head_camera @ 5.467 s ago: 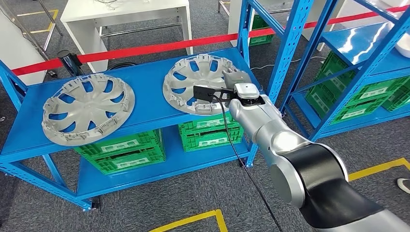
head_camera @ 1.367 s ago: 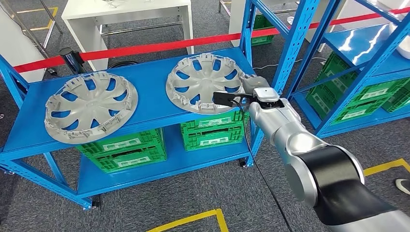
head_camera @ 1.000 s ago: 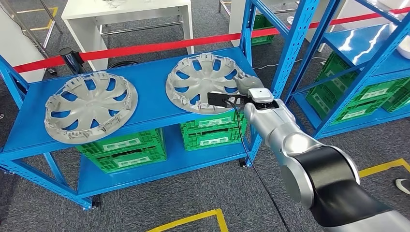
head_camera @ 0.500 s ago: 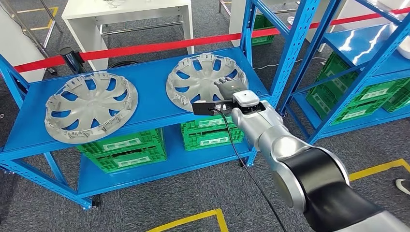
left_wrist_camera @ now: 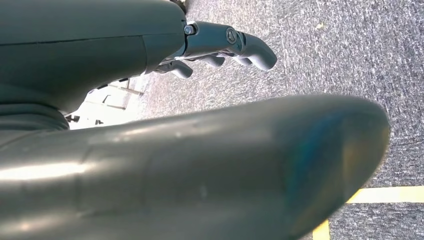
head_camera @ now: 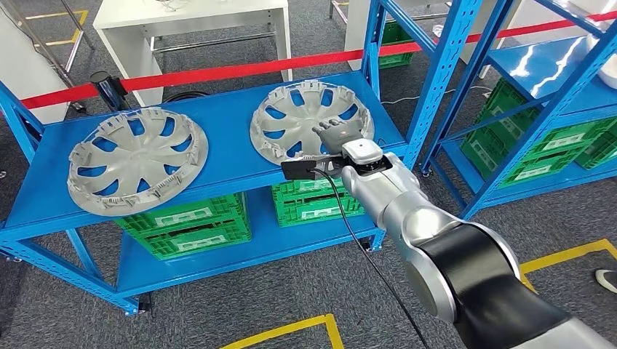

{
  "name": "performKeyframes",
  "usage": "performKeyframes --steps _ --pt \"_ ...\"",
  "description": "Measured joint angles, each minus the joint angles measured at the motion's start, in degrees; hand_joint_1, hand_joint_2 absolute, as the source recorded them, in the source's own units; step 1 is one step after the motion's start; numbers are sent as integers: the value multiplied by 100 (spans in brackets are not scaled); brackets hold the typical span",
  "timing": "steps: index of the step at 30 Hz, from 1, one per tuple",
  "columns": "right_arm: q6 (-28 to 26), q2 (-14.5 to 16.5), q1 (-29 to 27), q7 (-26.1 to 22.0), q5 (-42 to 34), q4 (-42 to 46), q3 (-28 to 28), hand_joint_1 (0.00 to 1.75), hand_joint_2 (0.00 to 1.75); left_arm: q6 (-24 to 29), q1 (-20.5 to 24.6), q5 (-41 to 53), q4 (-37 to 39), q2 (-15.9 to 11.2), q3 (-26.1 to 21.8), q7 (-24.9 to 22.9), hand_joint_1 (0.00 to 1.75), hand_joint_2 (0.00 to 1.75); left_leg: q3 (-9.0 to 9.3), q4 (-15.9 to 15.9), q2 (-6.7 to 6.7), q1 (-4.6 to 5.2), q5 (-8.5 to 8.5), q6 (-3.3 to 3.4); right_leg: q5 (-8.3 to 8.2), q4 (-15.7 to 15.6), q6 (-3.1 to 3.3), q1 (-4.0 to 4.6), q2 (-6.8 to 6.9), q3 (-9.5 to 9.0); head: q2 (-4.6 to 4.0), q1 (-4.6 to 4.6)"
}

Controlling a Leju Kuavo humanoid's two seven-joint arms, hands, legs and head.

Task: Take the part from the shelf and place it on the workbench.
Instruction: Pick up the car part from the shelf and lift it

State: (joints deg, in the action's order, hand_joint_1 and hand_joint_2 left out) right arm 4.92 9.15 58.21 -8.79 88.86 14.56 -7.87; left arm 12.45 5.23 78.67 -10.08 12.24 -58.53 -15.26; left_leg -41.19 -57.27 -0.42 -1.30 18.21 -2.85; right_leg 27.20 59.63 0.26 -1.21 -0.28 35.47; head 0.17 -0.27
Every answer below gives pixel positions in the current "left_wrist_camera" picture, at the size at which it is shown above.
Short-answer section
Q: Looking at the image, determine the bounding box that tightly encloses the ribbed grey left arm sleeve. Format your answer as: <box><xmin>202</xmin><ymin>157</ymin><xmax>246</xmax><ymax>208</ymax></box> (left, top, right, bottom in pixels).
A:
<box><xmin>0</xmin><ymin>103</ymin><xmax>70</xmax><ymax>132</ymax></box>

